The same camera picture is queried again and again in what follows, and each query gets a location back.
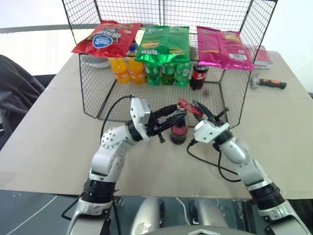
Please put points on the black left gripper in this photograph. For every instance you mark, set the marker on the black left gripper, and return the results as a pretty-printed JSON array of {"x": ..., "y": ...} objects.
[{"x": 154, "y": 126}]

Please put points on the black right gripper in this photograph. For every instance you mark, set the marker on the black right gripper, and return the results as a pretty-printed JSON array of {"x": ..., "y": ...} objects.
[{"x": 215, "y": 120}]

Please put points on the glass cola bottle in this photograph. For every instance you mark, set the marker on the glass cola bottle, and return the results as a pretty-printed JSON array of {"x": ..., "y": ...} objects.
[{"x": 179, "y": 133}]

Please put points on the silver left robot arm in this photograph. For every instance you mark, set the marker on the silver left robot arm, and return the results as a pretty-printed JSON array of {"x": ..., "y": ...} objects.
[{"x": 107, "y": 156}]

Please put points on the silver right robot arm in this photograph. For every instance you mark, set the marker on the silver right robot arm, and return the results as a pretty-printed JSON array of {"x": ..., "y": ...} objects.
[{"x": 247, "y": 169}]

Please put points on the plastic cola bottle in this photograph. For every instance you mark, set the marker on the plastic cola bottle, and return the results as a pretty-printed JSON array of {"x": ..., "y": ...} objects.
[{"x": 198, "y": 77}]

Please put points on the green soda plastic bottle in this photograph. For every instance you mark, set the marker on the green soda plastic bottle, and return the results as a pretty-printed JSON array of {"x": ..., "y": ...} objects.
[
  {"x": 168, "y": 73},
  {"x": 154, "y": 74},
  {"x": 183, "y": 74}
]

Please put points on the orange soda plastic bottle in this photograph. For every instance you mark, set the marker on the orange soda plastic bottle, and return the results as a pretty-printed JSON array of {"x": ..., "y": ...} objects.
[
  {"x": 137, "y": 72},
  {"x": 119, "y": 71}
]

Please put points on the pink chips bag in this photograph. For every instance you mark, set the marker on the pink chips bag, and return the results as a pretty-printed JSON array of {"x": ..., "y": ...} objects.
[{"x": 220, "y": 49}]

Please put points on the green chips bag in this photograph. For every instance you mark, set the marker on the green chips bag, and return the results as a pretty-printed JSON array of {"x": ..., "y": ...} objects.
[{"x": 163, "y": 46}]

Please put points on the red chips bag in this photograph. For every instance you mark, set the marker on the red chips bag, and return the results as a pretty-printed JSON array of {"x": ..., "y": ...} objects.
[{"x": 107, "y": 39}]

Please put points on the silver robot body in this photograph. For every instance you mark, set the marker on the silver robot body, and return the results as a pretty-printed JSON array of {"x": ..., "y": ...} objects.
[{"x": 171, "y": 218}]

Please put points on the dark fabric chair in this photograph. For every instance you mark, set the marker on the dark fabric chair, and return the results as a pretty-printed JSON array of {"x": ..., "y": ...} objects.
[{"x": 17, "y": 93}]

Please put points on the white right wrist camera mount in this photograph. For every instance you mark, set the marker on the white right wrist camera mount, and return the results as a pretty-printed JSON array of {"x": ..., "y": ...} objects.
[{"x": 207, "y": 131}]

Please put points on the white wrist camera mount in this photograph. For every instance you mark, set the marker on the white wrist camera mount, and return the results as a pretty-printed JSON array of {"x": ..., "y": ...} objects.
[
  {"x": 138, "y": 112},
  {"x": 207, "y": 131}
]

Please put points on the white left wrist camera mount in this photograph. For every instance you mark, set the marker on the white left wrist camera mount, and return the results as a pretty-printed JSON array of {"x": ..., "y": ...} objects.
[{"x": 138, "y": 112}]

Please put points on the grey window rail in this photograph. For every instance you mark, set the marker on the grey window rail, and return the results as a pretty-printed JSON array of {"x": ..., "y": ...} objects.
[{"x": 31, "y": 29}]

